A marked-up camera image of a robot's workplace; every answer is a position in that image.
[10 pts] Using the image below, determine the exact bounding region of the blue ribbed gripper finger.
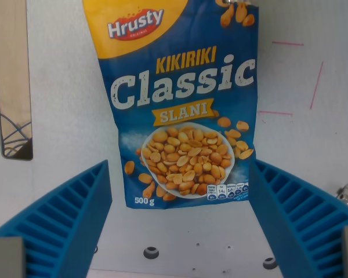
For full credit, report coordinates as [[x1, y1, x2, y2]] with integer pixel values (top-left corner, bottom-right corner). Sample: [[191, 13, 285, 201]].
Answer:
[[249, 159, 348, 278], [0, 159, 114, 278]]

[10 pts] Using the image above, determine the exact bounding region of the blue Hrusty peanut bag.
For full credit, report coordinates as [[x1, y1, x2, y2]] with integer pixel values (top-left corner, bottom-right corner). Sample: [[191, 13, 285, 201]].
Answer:
[[82, 0, 260, 210]]

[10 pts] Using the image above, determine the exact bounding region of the metal clip holding bag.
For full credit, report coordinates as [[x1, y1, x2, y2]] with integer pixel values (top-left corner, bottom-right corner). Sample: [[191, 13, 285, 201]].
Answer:
[[222, 0, 252, 7]]

